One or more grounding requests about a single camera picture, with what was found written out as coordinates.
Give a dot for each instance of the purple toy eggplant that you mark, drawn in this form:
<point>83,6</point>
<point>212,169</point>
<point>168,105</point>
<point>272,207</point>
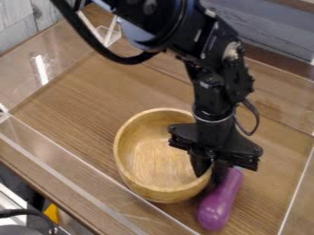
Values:
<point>215,206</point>

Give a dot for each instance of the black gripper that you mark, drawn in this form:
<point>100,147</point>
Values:
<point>215,142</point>

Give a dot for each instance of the brown wooden bowl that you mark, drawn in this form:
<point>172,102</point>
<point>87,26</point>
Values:
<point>153,169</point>

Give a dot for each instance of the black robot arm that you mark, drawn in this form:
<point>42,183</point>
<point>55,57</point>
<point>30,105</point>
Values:
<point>185,28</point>

